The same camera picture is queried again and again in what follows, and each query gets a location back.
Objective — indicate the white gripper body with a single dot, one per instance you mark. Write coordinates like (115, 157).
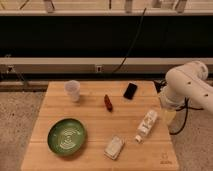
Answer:
(168, 115)

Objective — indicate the green ceramic bowl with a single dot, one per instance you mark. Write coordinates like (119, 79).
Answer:
(66, 137)

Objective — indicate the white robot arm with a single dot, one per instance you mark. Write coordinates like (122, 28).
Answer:
(186, 81)

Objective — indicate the black smartphone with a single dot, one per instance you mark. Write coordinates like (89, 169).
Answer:
(130, 91)

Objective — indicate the red pepper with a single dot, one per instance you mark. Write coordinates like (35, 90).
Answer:
(108, 103)

